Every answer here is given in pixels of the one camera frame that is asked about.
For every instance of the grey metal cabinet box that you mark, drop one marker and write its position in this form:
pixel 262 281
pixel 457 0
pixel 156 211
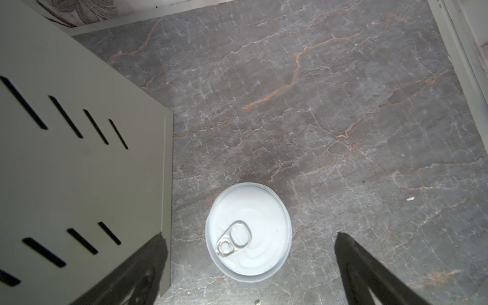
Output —
pixel 85 163

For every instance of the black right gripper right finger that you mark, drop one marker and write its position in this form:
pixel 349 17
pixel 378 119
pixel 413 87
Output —
pixel 366 279

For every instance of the yellow label can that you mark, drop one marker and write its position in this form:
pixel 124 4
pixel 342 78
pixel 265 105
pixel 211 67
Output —
pixel 248 232

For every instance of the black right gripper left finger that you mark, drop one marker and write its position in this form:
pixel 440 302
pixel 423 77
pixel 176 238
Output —
pixel 135 281

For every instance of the aluminium corner frame right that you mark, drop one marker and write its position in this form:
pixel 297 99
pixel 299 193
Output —
pixel 463 28

